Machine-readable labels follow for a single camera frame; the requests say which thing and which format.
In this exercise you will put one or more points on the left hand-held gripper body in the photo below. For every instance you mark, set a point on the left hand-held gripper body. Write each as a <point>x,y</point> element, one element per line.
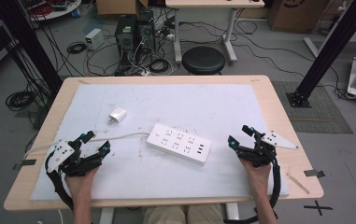
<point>61,155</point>

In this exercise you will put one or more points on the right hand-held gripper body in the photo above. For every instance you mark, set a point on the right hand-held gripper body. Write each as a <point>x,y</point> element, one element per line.
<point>259,154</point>

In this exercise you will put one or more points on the white charger plug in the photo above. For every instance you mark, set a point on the white charger plug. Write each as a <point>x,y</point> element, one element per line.
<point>118,114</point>

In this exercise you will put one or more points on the white power strip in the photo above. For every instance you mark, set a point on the white power strip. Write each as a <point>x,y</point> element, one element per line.
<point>178,143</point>

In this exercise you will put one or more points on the person's right hand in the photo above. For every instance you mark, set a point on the person's right hand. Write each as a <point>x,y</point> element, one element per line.
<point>259,179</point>

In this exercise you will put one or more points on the person's left hand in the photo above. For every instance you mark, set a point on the person's left hand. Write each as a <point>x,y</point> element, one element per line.
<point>80,185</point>

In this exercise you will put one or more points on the wooden table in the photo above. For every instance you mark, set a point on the wooden table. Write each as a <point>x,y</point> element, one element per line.
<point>294,161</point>

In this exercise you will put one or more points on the black tape strip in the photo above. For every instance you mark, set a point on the black tape strip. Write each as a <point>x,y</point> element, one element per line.
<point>314,173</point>
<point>26,163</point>

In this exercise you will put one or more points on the thin wooden stick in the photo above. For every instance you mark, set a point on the thin wooden stick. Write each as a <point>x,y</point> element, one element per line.
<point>297,183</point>

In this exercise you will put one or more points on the white foam mat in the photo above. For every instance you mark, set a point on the white foam mat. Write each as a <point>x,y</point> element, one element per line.
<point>178,105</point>

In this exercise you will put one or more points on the grey floor mat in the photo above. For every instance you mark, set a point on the grey floor mat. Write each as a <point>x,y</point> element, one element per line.
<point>319,112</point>

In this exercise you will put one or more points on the black tape cross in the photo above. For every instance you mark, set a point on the black tape cross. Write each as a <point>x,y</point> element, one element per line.
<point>318,207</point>

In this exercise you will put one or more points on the black round stool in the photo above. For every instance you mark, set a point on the black round stool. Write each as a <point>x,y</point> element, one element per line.
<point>203,59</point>

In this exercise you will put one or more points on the person's beige trousers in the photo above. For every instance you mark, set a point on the person's beige trousers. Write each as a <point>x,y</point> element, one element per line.
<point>182,215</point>

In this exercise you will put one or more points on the white power supply box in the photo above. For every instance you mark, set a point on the white power supply box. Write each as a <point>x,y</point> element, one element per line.
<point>94,38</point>

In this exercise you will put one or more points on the black metal stand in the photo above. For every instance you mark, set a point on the black metal stand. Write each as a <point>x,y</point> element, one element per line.
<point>32,46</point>
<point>331,49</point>

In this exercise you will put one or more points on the black computer tower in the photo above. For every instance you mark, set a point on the black computer tower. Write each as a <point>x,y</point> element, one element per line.
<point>145,31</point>
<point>125,35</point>

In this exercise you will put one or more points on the large cardboard box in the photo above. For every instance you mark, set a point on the large cardboard box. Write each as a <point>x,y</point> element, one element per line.
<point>297,14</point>

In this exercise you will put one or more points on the round white table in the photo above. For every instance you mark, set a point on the round white table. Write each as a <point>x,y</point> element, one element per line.
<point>54,9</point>

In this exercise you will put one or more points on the white-legged wooden desk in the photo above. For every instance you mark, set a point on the white-legged wooden desk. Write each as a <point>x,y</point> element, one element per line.
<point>213,3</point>

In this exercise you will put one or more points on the small cardboard box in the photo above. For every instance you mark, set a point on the small cardboard box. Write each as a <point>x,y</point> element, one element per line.
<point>119,6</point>

